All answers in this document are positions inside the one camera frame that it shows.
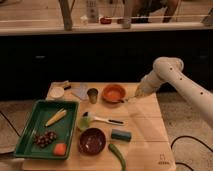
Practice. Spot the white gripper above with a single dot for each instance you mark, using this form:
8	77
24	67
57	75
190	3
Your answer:
145	88

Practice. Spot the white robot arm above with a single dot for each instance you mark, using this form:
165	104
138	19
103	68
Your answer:
169	70

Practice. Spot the orange red bowl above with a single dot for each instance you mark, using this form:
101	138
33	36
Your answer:
113	93

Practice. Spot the dark maroon bowl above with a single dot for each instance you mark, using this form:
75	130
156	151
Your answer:
92	141

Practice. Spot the metal cup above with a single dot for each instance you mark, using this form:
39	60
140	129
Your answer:
92	95

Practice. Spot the grey folded cloth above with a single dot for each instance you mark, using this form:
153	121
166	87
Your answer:
80	91

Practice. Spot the red object on shelf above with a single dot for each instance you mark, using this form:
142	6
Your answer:
104	20

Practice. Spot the green lettuce piece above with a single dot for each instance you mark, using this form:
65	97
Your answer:
84	123

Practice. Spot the small dark brush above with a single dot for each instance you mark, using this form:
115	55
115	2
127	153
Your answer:
65	85

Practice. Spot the white round lid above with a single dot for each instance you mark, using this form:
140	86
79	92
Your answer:
57	92

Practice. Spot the yellow corn cob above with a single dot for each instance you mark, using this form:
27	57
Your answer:
58	115

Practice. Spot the white box on shelf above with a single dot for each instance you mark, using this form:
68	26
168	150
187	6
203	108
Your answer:
92	11

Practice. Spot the orange carrot block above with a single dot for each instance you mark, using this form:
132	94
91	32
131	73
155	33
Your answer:
60	149

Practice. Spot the green plastic tray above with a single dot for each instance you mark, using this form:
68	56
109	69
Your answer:
42	111

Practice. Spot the dark grape bunch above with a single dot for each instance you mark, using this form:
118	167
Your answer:
45	139

